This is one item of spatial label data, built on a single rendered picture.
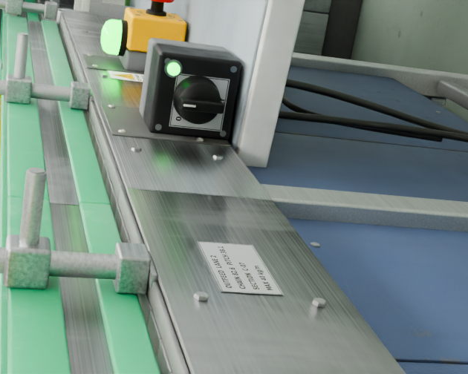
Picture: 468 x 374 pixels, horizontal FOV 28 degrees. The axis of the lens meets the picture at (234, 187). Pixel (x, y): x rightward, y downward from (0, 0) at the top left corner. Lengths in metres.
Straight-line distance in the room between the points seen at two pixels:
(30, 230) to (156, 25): 0.62
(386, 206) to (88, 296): 0.32
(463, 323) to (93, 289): 0.25
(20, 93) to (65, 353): 0.54
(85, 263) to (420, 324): 0.22
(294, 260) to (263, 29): 0.30
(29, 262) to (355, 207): 0.33
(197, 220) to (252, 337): 0.18
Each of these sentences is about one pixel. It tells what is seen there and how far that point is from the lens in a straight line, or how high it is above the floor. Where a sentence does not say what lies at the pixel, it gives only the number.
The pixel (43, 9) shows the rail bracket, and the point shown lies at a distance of 1.61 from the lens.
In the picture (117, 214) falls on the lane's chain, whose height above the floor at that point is 0.88.
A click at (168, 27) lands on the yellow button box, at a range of 1.17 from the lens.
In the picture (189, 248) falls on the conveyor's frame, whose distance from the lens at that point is 0.63.
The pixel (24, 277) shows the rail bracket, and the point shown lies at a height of 0.96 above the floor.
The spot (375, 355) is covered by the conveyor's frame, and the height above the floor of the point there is 0.77.
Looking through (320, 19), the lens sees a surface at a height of 0.12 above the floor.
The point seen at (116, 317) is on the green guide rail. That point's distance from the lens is 0.56.
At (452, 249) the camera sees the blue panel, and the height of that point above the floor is 0.60.
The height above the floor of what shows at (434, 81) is 0.25.
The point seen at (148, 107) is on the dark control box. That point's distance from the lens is 0.91.
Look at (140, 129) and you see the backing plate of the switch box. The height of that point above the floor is 0.84.
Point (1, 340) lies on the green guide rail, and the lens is 0.68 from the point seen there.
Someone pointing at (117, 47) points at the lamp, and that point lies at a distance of 1.18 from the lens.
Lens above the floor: 0.99
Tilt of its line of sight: 15 degrees down
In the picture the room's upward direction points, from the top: 85 degrees counter-clockwise
